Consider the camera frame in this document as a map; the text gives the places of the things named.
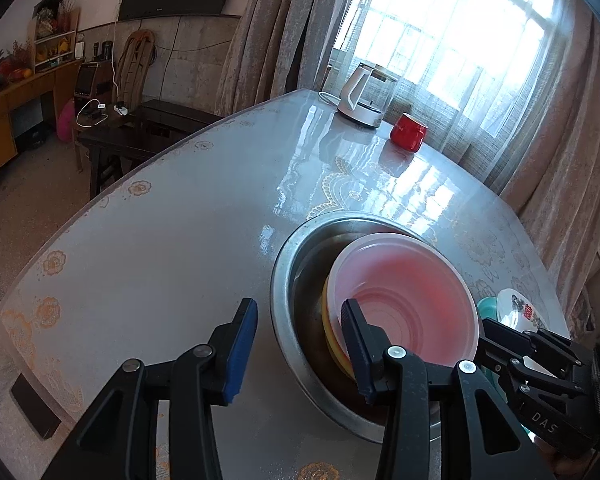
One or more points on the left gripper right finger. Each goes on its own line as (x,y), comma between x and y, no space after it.
(480,437)

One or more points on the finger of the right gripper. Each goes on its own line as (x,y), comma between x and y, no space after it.
(548,348)
(502,349)

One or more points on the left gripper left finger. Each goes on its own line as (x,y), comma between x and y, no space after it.
(116,436)

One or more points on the white dragon pattern plate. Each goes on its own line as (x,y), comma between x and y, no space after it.
(514,310)

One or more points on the teal plastic plate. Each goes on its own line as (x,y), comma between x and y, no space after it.
(487,309)

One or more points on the red plastic bowl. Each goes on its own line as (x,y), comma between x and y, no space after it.
(409,290)

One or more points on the yellow plastic bowl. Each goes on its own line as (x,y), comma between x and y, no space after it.
(339,357)

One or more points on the stainless steel bowl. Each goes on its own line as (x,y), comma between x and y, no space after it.
(300,272)

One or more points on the person's right hand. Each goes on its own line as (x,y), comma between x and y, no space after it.
(563,467)

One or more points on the right beige curtain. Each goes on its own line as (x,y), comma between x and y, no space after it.
(556,188)

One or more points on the beige curtain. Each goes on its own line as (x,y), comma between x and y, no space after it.
(279,46)
(556,188)

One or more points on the red mug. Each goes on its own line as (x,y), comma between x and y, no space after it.
(408,133)

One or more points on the white glass electric kettle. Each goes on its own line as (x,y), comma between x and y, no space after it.
(365,95)

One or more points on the white sheer curtain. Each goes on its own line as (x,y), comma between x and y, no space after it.
(478,73)

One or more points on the dark low side table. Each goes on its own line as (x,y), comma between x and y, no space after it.
(121,144)

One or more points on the wooden cabinet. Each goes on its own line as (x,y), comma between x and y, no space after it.
(34,104)

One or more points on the pink plastic bag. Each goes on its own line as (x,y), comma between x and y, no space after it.
(65,122)

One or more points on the left beige curtain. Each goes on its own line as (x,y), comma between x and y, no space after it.
(279,46)

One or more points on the small shelf with ornaments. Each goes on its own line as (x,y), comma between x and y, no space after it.
(52,32)

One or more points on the wooden chair by wall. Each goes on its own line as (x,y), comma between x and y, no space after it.
(137,56)

